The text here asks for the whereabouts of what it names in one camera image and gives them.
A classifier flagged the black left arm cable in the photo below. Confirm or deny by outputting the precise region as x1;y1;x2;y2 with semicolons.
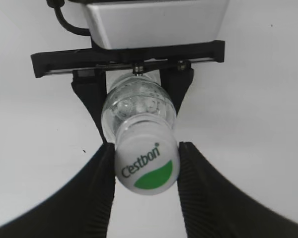
46;0;92;37

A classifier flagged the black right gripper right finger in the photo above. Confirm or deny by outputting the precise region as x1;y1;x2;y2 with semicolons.
177;142;298;238

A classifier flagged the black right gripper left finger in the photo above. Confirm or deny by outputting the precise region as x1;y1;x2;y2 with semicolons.
0;143;116;238

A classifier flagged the white green bottle cap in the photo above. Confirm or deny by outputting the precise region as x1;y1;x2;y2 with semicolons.
115;123;180;195

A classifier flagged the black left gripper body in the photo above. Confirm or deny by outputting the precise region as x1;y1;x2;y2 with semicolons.
31;41;225;78

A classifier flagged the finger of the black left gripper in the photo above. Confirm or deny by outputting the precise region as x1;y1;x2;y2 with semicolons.
71;69;107;143
160;67;194;115

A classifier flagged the clear Cestbon water bottle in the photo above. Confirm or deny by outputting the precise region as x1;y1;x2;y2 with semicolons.
101;73;177;148

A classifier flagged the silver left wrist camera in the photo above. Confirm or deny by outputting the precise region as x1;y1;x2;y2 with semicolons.
81;0;229;50

